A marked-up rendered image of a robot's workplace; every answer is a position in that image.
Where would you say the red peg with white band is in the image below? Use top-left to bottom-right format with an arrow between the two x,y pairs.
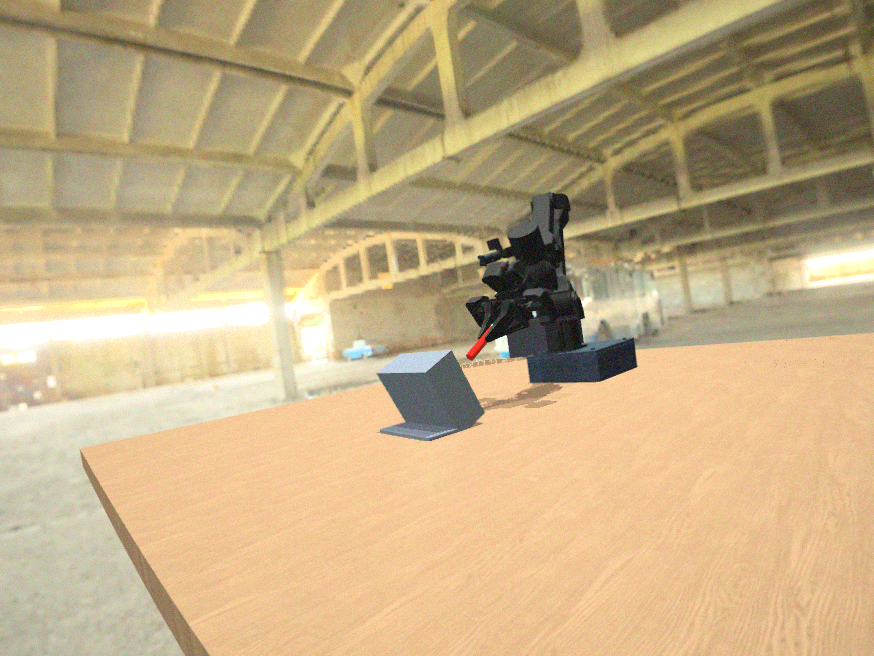
466,324 -> 493,361

